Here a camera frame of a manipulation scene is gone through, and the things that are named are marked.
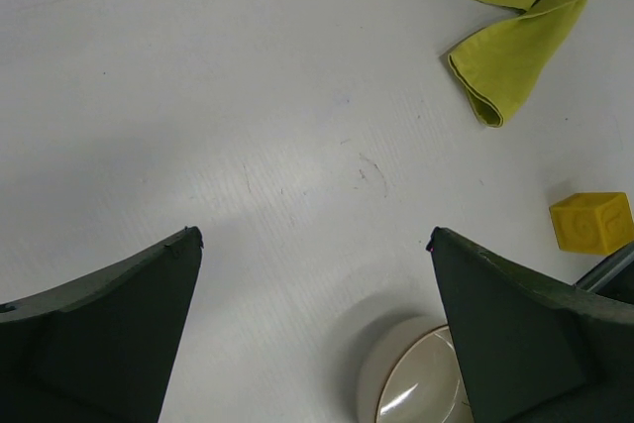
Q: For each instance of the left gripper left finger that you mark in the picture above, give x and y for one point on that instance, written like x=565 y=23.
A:
x=100 y=348

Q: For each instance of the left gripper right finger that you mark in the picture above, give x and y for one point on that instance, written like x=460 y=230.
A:
x=530 y=347

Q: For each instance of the beige ceramic bowl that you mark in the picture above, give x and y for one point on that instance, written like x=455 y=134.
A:
x=412 y=374

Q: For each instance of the yellow cube block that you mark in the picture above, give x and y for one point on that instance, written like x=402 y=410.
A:
x=594 y=223

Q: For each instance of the aluminium front rail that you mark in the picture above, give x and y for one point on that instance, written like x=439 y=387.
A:
x=609 y=268

